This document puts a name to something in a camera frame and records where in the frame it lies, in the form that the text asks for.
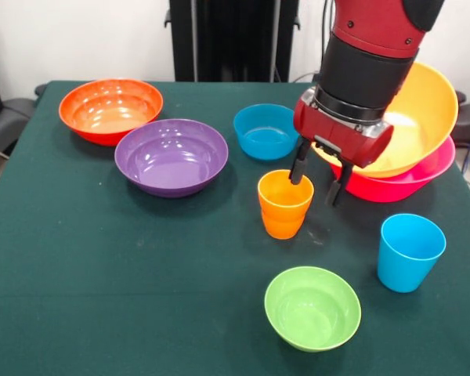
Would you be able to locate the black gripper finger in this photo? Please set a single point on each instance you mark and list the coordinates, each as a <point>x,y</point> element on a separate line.
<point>338,186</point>
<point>299,164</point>

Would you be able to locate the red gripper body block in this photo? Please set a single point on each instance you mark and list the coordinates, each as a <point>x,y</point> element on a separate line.
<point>337,133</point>

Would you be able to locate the orange plastic cup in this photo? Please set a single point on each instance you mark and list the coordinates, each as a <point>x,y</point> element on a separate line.
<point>284,229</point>
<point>282,199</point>

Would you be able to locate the large orange plastic bowl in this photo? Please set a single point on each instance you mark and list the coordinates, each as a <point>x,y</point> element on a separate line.
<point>427,117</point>

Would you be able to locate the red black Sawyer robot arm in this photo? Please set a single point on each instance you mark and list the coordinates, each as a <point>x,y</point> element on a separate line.
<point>368,58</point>

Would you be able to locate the small blue plastic bowl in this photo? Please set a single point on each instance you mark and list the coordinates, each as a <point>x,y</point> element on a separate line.
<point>264,133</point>

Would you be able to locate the large pink plastic bowl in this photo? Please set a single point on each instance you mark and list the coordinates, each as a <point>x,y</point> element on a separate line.
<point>395,190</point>

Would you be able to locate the blue plastic cup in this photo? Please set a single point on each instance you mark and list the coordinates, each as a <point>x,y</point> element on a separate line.
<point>409,262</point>

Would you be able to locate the purple plastic bowl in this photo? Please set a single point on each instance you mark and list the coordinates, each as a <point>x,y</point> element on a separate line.
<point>172,160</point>

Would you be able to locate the small green plastic bowl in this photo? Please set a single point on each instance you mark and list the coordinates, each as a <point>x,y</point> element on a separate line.
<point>311,313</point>

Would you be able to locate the red plastic bowl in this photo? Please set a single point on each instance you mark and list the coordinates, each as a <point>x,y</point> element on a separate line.
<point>109,105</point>

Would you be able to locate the dark green table cloth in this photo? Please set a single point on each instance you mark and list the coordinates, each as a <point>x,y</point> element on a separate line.
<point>43,293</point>

